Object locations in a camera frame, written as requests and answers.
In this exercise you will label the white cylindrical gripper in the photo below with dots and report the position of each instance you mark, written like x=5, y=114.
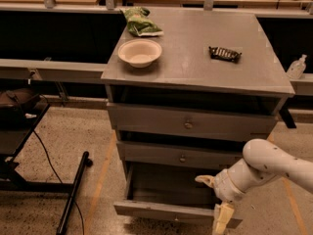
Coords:
x=222, y=186

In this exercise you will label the grey bottom drawer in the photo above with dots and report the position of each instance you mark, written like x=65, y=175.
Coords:
x=167, y=192

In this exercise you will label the grey drawer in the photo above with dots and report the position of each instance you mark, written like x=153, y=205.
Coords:
x=190, y=123
x=158, y=154
x=167, y=192

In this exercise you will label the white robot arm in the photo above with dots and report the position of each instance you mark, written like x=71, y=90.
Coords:
x=262, y=162

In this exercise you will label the grey middle drawer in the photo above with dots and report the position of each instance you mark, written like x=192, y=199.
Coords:
x=158, y=154

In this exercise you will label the grey top drawer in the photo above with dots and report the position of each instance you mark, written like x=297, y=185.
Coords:
x=190, y=123

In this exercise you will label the grey wooden drawer cabinet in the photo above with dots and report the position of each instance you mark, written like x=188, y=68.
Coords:
x=185, y=77

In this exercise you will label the dark striped snack bar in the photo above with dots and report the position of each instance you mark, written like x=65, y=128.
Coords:
x=224, y=54

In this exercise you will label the clear sanitizer pump bottle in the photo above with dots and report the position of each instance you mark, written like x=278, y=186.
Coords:
x=297, y=68

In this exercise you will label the white paper bowl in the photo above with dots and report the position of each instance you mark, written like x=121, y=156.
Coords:
x=139, y=53

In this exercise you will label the green chip bag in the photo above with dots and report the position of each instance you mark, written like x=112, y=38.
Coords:
x=139, y=24

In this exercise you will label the brown bag on cart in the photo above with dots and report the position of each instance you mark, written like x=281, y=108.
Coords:
x=24, y=99

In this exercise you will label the grey metal rail bench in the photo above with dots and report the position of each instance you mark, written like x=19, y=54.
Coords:
x=52, y=71

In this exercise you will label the black cart frame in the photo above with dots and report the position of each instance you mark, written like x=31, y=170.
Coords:
x=51, y=154

